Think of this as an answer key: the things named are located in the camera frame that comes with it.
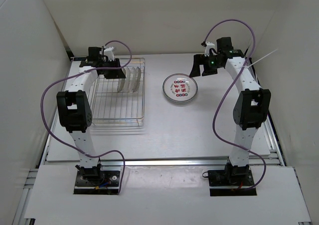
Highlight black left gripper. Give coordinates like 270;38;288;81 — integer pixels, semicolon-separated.
100;58;126;79

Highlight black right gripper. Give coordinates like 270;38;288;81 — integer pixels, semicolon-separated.
189;54;223;78

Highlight clear glass plate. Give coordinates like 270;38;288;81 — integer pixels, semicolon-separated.
123;68;132;92
117;78;126;93
131;67;142;92

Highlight clear glass plate front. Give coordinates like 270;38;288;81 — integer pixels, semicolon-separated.
117;78;126;93

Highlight green rim dotted plate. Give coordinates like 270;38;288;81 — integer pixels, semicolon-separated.
162;73;198;104

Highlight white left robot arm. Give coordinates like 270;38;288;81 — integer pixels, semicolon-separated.
56;47;125;185

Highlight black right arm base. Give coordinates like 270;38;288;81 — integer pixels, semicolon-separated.
202;163;257;197

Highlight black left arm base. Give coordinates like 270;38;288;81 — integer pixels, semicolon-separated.
73;169;121;195

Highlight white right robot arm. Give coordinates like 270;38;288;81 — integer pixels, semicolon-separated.
189;37;271;185

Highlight clear glass plate back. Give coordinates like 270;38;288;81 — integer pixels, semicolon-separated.
131;67;142;92

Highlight dark blue label sticker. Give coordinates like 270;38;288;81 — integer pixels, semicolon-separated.
73;57;84;61

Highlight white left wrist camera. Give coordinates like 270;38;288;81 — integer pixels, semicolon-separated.
100;46;115;61

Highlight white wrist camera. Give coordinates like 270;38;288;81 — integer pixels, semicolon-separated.
201;41;215;57
100;46;115;61

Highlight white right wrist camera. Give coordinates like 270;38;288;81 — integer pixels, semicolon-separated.
201;41;215;57

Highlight silver wire dish rack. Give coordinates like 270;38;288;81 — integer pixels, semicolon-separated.
89;57;146;129

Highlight white cable tie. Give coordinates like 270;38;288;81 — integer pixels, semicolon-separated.
244;48;279;68

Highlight aluminium mounting rail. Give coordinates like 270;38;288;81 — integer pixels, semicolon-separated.
38;157;227;166

